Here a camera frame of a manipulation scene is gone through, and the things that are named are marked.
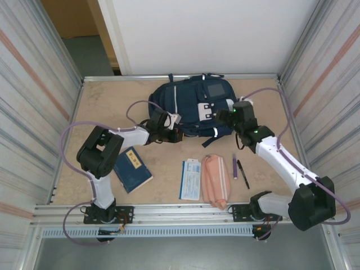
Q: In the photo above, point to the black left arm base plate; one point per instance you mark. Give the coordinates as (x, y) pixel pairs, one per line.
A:
(126, 211)

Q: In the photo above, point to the purple marker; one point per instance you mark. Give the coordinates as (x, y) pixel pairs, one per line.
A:
(234, 168)

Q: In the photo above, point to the long aluminium mounting rail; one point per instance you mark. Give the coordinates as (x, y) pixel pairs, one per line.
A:
(182, 213)

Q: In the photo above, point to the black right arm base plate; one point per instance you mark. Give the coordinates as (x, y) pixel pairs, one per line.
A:
(239, 211)

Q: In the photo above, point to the white door frame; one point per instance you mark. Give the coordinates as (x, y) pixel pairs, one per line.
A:
(116, 42)

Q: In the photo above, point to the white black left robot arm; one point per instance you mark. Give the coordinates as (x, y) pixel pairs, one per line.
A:
(102, 191)

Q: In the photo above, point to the pink pencil case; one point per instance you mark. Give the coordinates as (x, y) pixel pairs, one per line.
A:
(215, 182)

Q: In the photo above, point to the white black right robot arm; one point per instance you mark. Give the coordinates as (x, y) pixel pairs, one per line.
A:
(281, 163)

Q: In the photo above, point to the white blue plastic card pack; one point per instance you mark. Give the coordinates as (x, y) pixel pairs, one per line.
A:
(191, 180)

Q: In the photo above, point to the navy blue backpack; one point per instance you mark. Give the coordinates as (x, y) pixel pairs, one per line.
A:
(188, 92)

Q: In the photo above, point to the navy blue book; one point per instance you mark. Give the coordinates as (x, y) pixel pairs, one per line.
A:
(135, 174)

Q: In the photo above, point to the black pen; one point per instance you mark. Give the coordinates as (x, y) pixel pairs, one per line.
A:
(242, 173)

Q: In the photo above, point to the aluminium table edge rail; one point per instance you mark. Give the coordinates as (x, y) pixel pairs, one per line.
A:
(78, 98)
(140, 76)
(294, 126)

